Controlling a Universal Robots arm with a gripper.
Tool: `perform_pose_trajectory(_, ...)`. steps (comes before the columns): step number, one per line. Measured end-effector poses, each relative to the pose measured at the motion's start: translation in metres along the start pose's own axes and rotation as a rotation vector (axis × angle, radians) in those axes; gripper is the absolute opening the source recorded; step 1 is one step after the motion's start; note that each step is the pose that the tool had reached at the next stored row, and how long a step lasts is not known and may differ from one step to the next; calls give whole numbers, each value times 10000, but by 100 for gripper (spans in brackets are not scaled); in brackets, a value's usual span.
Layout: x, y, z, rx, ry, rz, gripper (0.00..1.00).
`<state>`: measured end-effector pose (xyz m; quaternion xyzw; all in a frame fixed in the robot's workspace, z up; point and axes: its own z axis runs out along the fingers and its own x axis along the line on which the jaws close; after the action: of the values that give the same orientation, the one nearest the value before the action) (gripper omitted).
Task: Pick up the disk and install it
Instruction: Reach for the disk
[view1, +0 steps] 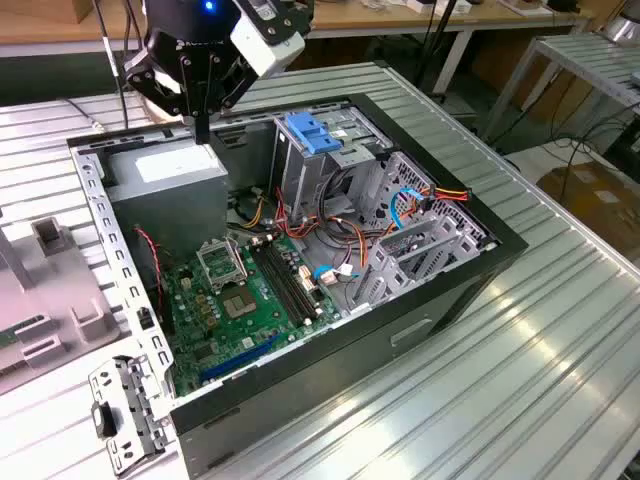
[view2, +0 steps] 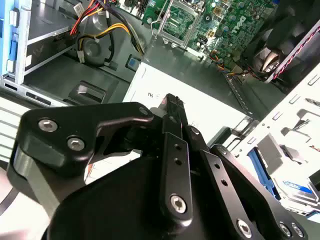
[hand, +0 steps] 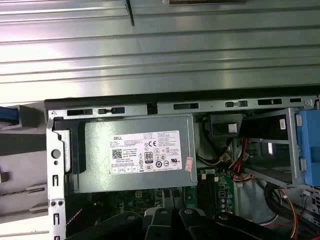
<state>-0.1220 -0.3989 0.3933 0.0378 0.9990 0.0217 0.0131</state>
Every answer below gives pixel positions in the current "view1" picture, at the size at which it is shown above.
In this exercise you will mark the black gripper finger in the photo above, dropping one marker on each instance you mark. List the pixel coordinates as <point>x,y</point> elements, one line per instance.
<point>150,80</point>
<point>235,82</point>

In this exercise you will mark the grey metal disk bay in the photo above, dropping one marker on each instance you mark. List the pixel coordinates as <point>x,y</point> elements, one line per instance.
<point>425,230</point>

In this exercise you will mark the blue plastic drive latch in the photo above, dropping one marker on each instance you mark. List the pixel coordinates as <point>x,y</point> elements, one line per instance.
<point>312,135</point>

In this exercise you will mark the grey optical drive cage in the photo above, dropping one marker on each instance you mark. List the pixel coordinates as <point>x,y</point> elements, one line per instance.
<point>300,180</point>

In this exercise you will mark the grey power supply unit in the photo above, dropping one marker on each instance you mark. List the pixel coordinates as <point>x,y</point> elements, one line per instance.
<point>165,210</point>

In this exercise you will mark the wooden desk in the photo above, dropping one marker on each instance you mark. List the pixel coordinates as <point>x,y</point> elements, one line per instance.
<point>380,20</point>

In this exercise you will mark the small white box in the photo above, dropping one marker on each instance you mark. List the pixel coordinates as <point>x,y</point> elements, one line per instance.
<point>417,6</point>

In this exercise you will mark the black RAM slot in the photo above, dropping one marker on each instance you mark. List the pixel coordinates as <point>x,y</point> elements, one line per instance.
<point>285,285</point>
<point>297,285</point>
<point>279,285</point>
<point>291,285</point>

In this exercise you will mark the grey parts rack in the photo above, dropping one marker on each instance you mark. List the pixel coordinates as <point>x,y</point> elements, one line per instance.
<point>60,280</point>

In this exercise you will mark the CPU socket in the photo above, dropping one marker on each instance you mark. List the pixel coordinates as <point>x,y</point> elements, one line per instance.
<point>239,302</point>

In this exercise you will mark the green motherboard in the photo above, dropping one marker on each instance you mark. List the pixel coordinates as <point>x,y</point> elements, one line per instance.
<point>235,335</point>

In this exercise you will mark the blue expansion slot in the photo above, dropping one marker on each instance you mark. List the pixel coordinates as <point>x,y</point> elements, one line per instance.
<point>240,359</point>

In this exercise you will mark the green RAM stick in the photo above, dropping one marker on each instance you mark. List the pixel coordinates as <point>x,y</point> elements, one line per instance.
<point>7,340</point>

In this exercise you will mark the black PC case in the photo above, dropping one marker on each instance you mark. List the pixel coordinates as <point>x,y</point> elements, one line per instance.
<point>325,380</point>

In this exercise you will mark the flat cardboard box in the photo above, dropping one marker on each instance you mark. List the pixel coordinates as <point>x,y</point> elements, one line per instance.
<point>590,200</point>

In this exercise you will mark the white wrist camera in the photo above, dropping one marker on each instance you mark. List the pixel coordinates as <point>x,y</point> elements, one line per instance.
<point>265,45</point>

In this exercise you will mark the metal hinged rear bracket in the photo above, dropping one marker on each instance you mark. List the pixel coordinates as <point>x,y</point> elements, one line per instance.
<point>131,395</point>

